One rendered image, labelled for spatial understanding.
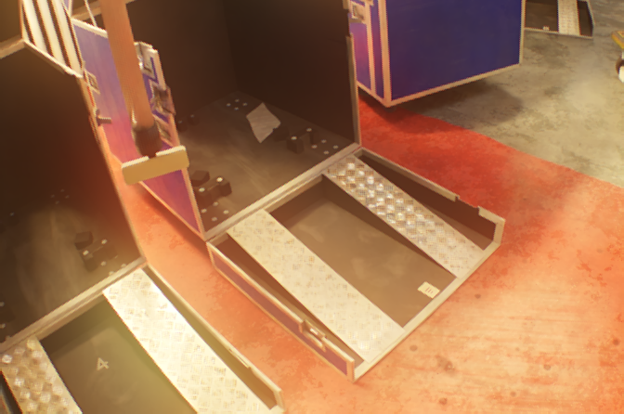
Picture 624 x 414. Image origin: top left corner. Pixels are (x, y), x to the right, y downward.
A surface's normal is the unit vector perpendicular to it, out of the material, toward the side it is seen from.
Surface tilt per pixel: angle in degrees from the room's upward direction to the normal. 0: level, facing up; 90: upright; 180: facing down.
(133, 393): 1
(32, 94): 90
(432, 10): 90
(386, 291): 1
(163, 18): 90
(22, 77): 90
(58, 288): 0
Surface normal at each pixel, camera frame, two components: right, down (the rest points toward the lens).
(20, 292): -0.11, -0.81
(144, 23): 0.67, 0.36
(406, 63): 0.41, 0.48
